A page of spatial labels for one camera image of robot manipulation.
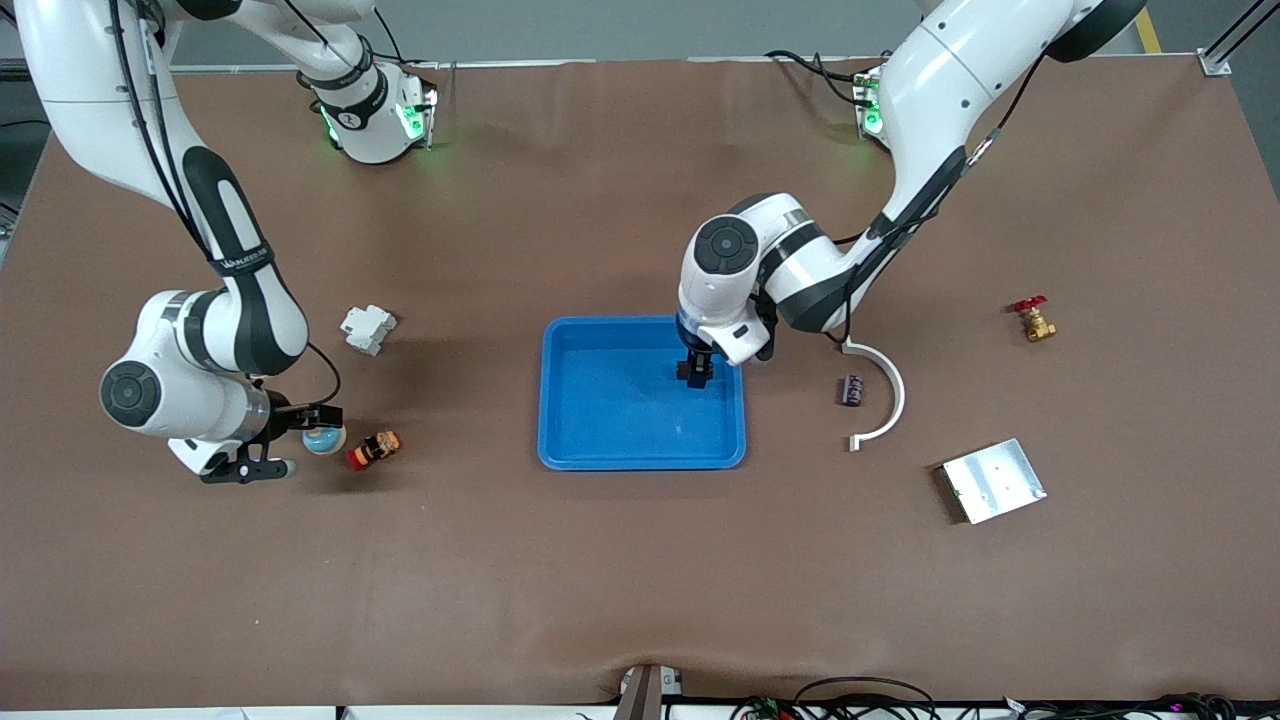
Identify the black base cable bundle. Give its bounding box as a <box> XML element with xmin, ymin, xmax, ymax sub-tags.
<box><xmin>765</xmin><ymin>48</ymin><xmax>881</xmax><ymax>101</ymax></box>

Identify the brass valve red handle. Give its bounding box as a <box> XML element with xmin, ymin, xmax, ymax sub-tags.
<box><xmin>1008</xmin><ymin>296</ymin><xmax>1058</xmax><ymax>344</ymax></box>

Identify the grey camera post bracket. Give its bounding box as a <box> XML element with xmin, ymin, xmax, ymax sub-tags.
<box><xmin>613</xmin><ymin>663</ymin><xmax>689</xmax><ymax>720</ymax></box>

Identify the black looped cable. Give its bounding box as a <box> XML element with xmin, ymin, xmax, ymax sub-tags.
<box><xmin>730</xmin><ymin>677</ymin><xmax>941</xmax><ymax>720</ymax></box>

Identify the brown table cover sheet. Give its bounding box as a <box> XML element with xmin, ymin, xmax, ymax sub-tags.
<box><xmin>0</xmin><ymin>55</ymin><xmax>1280</xmax><ymax>713</ymax></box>

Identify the red emergency stop yellow collar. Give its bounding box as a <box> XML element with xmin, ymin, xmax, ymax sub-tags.
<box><xmin>346</xmin><ymin>431</ymin><xmax>403</xmax><ymax>473</ymax></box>

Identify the blue plastic tray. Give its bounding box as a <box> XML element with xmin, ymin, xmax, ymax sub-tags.
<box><xmin>537</xmin><ymin>316</ymin><xmax>748</xmax><ymax>472</ymax></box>

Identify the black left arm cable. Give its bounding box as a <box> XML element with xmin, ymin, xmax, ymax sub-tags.
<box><xmin>825</xmin><ymin>55</ymin><xmax>1046</xmax><ymax>346</ymax></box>

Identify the white circuit breaker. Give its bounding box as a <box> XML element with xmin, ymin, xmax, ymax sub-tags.
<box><xmin>339</xmin><ymin>304</ymin><xmax>398</xmax><ymax>357</ymax></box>

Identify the white curved plastic bracket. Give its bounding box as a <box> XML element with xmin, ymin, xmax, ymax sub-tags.
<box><xmin>840</xmin><ymin>334</ymin><xmax>907</xmax><ymax>453</ymax></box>

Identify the silver metal plate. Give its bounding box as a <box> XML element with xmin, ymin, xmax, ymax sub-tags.
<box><xmin>940</xmin><ymin>438</ymin><xmax>1048</xmax><ymax>526</ymax></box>

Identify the aluminium frame profile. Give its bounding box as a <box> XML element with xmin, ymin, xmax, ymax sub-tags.
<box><xmin>1200</xmin><ymin>0</ymin><xmax>1280</xmax><ymax>77</ymax></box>

